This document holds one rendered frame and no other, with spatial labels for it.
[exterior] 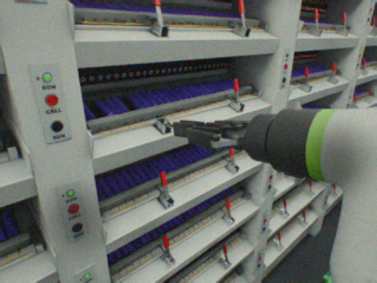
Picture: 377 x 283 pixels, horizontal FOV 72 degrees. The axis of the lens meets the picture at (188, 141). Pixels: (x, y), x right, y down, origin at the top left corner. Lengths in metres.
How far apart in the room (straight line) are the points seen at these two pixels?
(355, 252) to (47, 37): 0.47
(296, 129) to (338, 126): 0.05
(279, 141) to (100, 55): 0.32
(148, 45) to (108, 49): 0.08
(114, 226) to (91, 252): 0.07
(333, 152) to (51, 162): 0.41
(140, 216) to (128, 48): 0.38
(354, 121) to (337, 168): 0.05
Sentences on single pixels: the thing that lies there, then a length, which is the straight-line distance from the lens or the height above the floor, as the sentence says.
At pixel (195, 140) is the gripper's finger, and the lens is 0.45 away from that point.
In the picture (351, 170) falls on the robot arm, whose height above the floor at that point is 1.05.
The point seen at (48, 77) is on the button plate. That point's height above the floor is 1.12.
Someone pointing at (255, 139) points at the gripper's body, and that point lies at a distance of 0.38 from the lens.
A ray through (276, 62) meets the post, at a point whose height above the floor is 1.10.
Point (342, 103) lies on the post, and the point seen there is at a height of 0.86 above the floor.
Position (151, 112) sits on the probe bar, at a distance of 0.62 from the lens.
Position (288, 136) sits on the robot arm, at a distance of 0.34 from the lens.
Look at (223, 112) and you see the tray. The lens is 0.74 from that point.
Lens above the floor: 1.18
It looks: 22 degrees down
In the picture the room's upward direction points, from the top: straight up
